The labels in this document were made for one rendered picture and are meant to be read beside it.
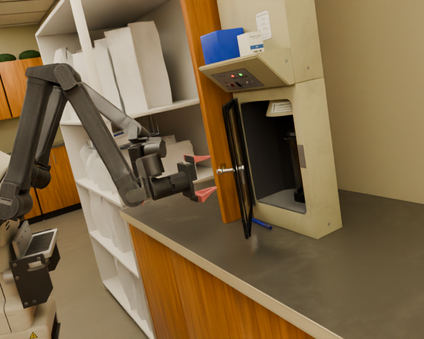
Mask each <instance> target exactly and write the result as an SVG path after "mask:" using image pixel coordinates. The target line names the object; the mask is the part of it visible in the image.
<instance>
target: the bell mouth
mask: <svg viewBox="0 0 424 339"><path fill-rule="evenodd" d="M292 114H293V111H292V106H291V102H290V101H289V100H288V99H282V100H270V102H269V106H268V109H267V113H266V116H268V117H276V116H288V115H292Z"/></svg>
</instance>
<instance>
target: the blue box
mask: <svg viewBox="0 0 424 339"><path fill-rule="evenodd" d="M241 34H244V30H243V28H232V29H226V30H217V31H214V32H212V33H209V34H206V35H204V36H201V44H202V48H203V55H204V60H205V64H206V65H210V64H213V63H218V62H221V61H226V60H230V59H234V58H238V57H240V49H239V45H238V37H237V36H239V35H241Z"/></svg>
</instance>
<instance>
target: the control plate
mask: <svg viewBox="0 0 424 339"><path fill-rule="evenodd" d="M239 73H241V74H242V75H239ZM232 75H233V76H234V77H232ZM211 76H212V77H213V78H215V79H216V80H217V81H218V82H220V84H222V85H223V86H224V87H225V88H227V89H228V90H229V91H230V90H236V89H246V88H251V87H262V86H264V85H263V84H262V83H261V82H260V81H259V80H258V79H257V78H255V77H254V76H253V75H252V74H251V73H249V72H248V71H247V70H246V69H245V68H244V69H238V70H234V71H228V72H224V73H218V74H214V75H211ZM251 81H253V83H251ZM234 82H238V83H239V84H240V85H241V86H242V87H239V86H238V85H236V84H235V83H234ZM242 82H243V83H244V84H243V85H242ZM246 82H248V84H246ZM230 84H234V85H235V86H234V87H232V86H231V85H230ZM226 85H228V86H229V87H228V86H226Z"/></svg>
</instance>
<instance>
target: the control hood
mask: <svg viewBox="0 0 424 339"><path fill-rule="evenodd" d="M244 68H245V69H246V70H247V71H248V72H249V73H251V74H252V75H253V76H254V77H255V78H257V79H258V80H259V81H260V82H261V83H262V84H263V85H264V86H262V87H251V88H246V89H236V90H230V91H229V90H228V89H227V88H225V87H224V86H223V85H222V84H220V82H218V81H217V80H216V79H215V78H213V77H212V76H211V75H214V74H218V73H224V72H228V71H234V70H238V69H244ZM199 70H200V71H201V72H202V73H203V74H204V75H206V76H207V77H208V78H210V80H212V81H213V82H214V83H216V84H217V85H218V86H219V87H220V88H221V89H222V90H224V91H225V92H234V91H245V90H251V89H262V88H268V87H279V86H284V85H292V84H294V83H295V81H294V76H293V67H292V61H291V52H290V48H289V47H288V48H280V49H276V50H268V51H264V52H257V53H254V54H249V55H246V56H241V57H238V58H234V59H230V60H226V61H221V62H218V63H213V64H210V65H205V66H202V67H199Z"/></svg>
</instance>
